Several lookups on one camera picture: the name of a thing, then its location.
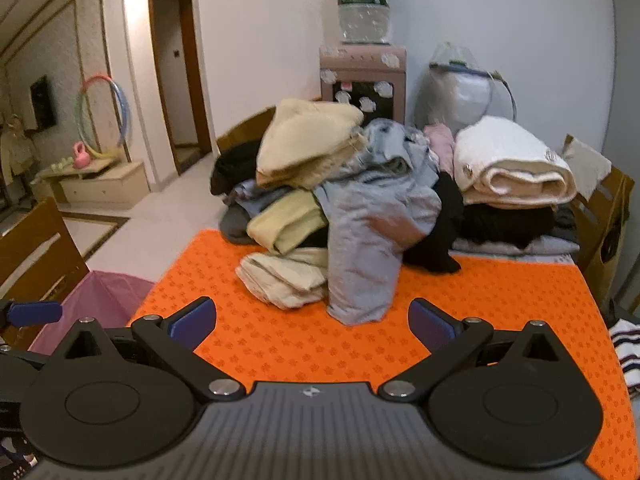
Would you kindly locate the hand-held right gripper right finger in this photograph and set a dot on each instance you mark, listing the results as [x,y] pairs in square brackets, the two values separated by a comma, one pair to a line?
[430,322]

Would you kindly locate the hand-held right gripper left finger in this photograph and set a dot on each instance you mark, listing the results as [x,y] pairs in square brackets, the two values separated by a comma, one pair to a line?
[192,322]

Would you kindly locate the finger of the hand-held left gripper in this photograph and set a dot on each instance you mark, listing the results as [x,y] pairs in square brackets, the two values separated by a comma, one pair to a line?
[20,357]
[35,312]

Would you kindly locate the wooden chair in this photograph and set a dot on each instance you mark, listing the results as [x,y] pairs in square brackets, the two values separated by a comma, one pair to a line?
[245,127]
[30,250]
[607,230]

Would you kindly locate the pink fabric bin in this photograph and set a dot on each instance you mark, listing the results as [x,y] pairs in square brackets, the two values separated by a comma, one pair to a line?
[100,295]

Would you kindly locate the black crumpled garment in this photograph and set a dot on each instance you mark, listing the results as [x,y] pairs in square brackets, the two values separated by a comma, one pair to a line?
[435,245]

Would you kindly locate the lilac grey garment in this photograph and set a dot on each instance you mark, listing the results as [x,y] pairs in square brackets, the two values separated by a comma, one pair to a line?
[360,260]

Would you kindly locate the cream folded garment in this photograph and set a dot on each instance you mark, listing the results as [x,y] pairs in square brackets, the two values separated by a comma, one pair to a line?
[280,275]

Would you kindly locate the dark grey garment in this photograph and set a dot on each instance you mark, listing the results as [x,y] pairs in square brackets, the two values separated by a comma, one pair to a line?
[235,225]

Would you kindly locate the orange patterned table mat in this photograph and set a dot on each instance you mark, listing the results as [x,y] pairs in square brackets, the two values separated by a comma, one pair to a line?
[300,345]

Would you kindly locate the black folded garment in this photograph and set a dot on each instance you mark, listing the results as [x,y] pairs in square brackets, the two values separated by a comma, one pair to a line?
[500,225]

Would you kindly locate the grey folded bedding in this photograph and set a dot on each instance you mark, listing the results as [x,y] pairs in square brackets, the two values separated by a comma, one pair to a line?
[525,249]

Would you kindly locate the low beige cabinet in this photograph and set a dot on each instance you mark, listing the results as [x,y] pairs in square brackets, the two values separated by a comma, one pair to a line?
[100,185]

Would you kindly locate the pink kettlebell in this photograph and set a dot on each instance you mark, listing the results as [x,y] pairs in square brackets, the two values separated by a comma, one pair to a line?
[81,157]

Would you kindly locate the black garment on chair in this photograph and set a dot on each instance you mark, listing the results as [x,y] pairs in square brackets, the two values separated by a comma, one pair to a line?
[232,165]

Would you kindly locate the dark charcoal garment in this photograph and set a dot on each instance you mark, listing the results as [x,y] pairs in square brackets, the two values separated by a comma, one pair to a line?
[565,220]

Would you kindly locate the pink garment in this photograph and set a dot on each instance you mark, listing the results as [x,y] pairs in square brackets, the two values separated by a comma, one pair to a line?
[441,145]

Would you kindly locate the white rolled blanket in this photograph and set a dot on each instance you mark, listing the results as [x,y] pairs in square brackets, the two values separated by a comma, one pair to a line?
[505,160]

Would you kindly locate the blue grey crumpled garment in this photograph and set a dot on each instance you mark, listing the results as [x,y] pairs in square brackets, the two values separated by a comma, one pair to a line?
[395,145]

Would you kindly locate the striped garment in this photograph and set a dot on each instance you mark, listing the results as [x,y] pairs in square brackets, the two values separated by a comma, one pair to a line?
[627,350]

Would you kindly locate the tan folded garment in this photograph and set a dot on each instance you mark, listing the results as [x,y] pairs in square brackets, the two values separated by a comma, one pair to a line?
[305,140]

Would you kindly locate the colourful hula hoop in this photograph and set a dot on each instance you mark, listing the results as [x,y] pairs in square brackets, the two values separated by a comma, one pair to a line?
[124,110]

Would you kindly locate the white cloth on chair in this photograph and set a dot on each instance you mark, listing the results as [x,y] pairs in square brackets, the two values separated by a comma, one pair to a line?
[590,165]

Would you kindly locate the pink water dispenser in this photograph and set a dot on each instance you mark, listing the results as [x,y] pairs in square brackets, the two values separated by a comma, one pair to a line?
[362,80]

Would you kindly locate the clear water bottle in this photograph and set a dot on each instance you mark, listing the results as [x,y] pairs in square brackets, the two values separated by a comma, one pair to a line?
[364,5]

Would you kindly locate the black wall television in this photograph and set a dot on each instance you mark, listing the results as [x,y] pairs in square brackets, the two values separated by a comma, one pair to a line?
[42,102]

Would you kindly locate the wooden door frame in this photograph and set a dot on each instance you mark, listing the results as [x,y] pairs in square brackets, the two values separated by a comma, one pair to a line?
[192,85]

